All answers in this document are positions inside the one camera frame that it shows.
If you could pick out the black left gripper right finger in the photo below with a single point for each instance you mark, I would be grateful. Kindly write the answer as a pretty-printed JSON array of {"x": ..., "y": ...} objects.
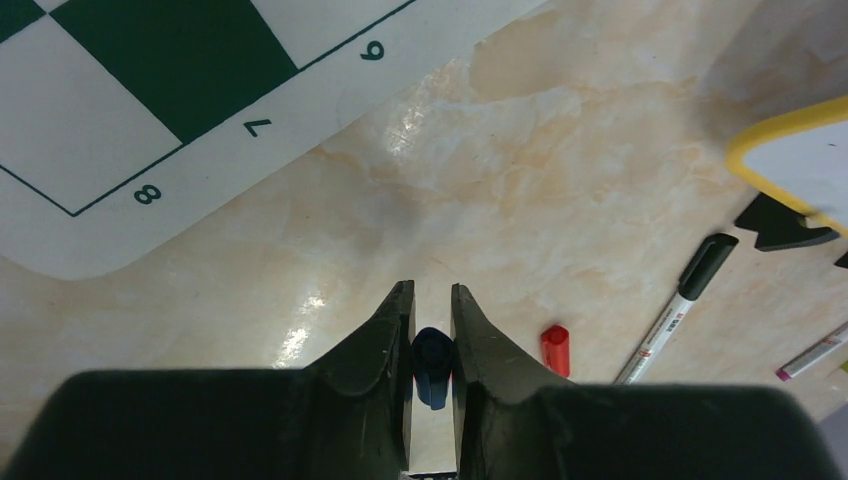
[{"x": 502, "y": 425}]

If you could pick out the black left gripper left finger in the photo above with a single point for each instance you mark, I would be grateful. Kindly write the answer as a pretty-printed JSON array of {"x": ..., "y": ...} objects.
[{"x": 359, "y": 408}]

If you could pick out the blue marker cap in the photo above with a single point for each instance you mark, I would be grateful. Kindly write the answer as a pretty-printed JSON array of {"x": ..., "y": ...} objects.
[{"x": 432, "y": 362}]

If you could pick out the yellow framed whiteboard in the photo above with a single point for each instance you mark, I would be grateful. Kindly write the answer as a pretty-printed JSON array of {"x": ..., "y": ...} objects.
[{"x": 799, "y": 159}]

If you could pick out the red capped marker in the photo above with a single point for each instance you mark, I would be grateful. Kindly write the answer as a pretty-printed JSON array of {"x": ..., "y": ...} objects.
[{"x": 555, "y": 350}]

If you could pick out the black capped marker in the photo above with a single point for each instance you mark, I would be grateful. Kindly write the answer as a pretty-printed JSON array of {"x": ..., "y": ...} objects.
[{"x": 696, "y": 276}]

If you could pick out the green white chessboard mat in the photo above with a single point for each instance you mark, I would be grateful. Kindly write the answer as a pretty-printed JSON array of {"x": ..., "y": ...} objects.
[{"x": 125, "y": 122}]

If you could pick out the purple capped marker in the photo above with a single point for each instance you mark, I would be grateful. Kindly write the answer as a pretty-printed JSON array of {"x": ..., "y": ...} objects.
[{"x": 813, "y": 354}]

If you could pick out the whiteboard wire stand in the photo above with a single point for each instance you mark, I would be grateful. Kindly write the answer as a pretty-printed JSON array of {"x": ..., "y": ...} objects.
[{"x": 779, "y": 227}]

